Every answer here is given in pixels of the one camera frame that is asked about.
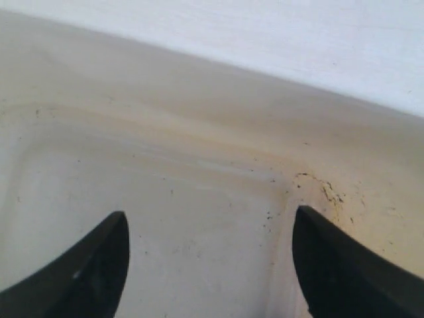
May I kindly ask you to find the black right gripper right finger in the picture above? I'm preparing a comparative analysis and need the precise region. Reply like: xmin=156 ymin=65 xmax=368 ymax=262
xmin=291 ymin=205 xmax=423 ymax=317

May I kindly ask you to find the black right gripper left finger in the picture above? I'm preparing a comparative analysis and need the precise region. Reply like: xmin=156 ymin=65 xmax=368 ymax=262
xmin=1 ymin=211 xmax=130 ymax=317

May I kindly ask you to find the cream plastic bin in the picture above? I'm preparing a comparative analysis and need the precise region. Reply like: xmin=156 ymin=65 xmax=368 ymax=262
xmin=1 ymin=11 xmax=423 ymax=317

